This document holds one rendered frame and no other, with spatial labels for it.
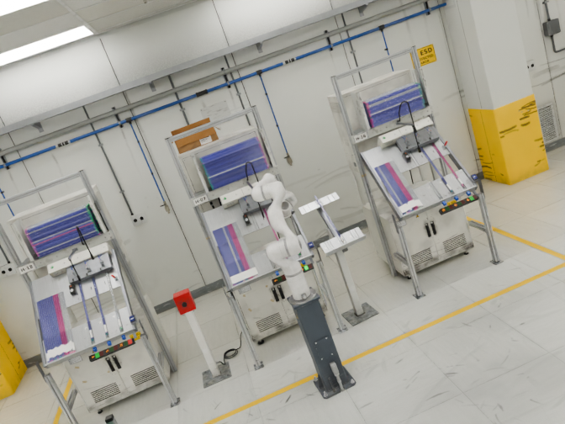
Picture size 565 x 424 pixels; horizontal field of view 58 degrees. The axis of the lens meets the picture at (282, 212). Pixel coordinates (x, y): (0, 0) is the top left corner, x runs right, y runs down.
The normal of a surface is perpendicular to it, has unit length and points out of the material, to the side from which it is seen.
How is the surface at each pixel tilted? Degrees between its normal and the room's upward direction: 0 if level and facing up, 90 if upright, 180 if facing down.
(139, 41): 90
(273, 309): 90
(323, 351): 90
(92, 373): 90
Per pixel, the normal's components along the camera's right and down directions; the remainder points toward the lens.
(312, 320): 0.26, 0.19
